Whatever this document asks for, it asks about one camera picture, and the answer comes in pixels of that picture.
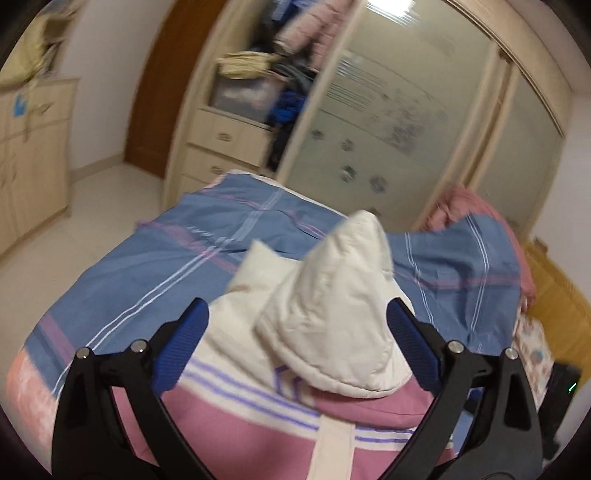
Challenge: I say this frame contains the pink puffer jacket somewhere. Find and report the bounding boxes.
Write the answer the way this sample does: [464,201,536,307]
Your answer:
[277,0,354,70]

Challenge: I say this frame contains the clear plastic storage box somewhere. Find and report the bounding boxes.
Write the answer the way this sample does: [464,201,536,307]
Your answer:
[209,76,283,124]

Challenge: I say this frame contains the pink blanket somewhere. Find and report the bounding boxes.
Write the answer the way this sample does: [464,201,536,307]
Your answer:
[425,185,536,308]

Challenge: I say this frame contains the light wooden cabinet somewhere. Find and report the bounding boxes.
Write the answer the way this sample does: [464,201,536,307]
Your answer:
[0,78,80,259]

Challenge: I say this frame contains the frosted glass sliding door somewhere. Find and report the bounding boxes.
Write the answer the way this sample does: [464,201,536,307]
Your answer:
[277,0,499,234]

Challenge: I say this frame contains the white padded jacket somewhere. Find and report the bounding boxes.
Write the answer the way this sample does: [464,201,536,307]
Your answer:
[202,210,413,398]

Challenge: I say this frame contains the brown wooden door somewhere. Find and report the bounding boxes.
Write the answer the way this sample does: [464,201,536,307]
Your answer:
[124,0,221,180]

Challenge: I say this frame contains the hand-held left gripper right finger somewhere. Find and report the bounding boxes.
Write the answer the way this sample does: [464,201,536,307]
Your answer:
[374,298,542,480]

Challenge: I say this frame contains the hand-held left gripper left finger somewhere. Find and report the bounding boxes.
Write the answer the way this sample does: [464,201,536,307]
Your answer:
[51,298,216,480]

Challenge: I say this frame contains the black electronic device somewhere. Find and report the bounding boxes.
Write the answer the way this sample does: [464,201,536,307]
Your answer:
[540,362,583,462]

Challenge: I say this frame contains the cream wooden wardrobe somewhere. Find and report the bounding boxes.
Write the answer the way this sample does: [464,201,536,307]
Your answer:
[164,0,573,241]

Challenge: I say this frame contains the beige woven bag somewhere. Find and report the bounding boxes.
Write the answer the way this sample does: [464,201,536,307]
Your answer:
[217,52,282,80]

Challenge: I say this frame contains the yellow wooden headboard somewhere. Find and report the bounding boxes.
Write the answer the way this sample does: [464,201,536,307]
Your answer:
[524,237,591,370]

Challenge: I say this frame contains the blue clothes pile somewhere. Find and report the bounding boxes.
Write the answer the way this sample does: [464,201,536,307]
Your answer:
[270,90,305,127]

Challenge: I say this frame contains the blue plaid bed sheet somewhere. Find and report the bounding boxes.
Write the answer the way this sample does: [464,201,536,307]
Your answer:
[8,170,527,480]

